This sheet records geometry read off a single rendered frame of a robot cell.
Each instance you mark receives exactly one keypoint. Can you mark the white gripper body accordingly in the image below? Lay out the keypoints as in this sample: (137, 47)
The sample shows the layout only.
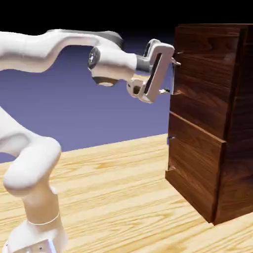
(165, 57)

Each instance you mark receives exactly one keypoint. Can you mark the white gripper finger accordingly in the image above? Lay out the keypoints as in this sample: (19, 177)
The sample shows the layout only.
(176, 62)
(164, 91)

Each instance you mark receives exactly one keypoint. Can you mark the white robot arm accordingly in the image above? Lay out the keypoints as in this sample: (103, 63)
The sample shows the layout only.
(112, 59)

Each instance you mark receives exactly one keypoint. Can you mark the dark wood cabinet door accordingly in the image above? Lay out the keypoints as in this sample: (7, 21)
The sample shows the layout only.
(205, 79)
(195, 170)

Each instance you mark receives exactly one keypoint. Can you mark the dark wood cabinet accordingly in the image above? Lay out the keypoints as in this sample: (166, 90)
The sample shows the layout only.
(241, 138)

